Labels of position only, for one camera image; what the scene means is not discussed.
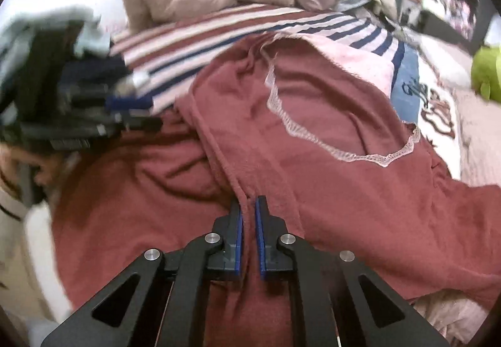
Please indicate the dark desk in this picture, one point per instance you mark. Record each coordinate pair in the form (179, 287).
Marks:
(450, 28)

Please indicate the green plush toy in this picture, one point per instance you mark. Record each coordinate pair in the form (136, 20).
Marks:
(487, 73)

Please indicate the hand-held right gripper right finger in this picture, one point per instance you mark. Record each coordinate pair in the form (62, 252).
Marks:
(260, 245)

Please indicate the grey green cloth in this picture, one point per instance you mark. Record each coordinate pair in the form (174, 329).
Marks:
(86, 37)

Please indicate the dark red knit sweater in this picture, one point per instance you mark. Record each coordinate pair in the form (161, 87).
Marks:
(313, 174)

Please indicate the striped blanket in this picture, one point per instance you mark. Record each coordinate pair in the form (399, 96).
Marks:
(235, 26)

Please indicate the person's left hand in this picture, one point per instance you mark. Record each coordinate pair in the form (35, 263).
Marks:
(47, 171)

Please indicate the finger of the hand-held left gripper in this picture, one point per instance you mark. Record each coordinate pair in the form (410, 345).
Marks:
(125, 103)
(141, 124)

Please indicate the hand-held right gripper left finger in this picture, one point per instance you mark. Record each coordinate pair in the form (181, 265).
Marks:
(238, 237)

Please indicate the navy cloth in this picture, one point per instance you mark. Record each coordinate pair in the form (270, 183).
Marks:
(94, 71)

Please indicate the pink cloth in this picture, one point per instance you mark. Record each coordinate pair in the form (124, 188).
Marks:
(352, 61)

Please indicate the white printed blanket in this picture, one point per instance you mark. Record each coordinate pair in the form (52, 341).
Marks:
(434, 96)

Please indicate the person's left forearm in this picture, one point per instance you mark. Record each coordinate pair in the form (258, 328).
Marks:
(15, 253)

